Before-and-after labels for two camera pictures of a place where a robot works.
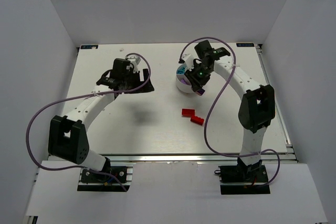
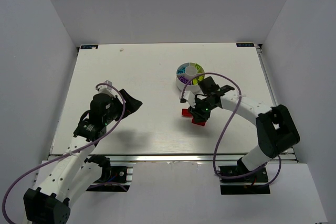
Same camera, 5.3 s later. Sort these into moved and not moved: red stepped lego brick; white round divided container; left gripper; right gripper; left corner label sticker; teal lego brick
Moved: right gripper; left gripper
Not moved: teal lego brick; white round divided container; left corner label sticker; red stepped lego brick
